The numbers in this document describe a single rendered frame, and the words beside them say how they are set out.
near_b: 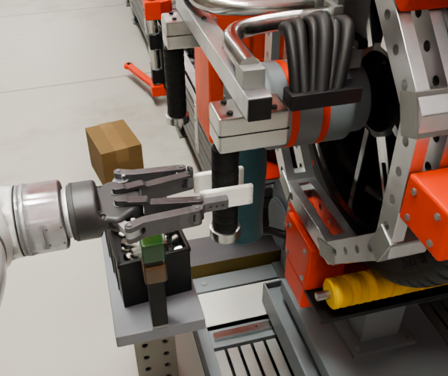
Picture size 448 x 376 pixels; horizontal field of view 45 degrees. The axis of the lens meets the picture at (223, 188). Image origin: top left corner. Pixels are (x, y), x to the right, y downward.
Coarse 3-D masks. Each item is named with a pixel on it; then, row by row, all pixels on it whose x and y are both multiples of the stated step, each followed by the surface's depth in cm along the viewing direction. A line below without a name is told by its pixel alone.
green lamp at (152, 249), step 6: (162, 234) 92; (144, 240) 90; (150, 240) 90; (156, 240) 90; (162, 240) 90; (144, 246) 89; (150, 246) 89; (156, 246) 90; (162, 246) 90; (144, 252) 90; (150, 252) 90; (156, 252) 90; (162, 252) 91; (144, 258) 91; (150, 258) 91; (156, 258) 91; (162, 258) 92
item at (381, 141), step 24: (384, 48) 87; (384, 72) 96; (384, 96) 97; (384, 120) 98; (336, 144) 114; (360, 144) 115; (384, 144) 92; (336, 168) 112; (360, 168) 102; (384, 168) 94; (336, 192) 109; (360, 192) 106; (384, 192) 95; (360, 216) 102
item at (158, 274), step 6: (144, 264) 93; (162, 264) 93; (144, 270) 92; (150, 270) 92; (156, 270) 93; (162, 270) 93; (144, 276) 93; (150, 276) 93; (156, 276) 94; (162, 276) 94; (150, 282) 94; (156, 282) 94
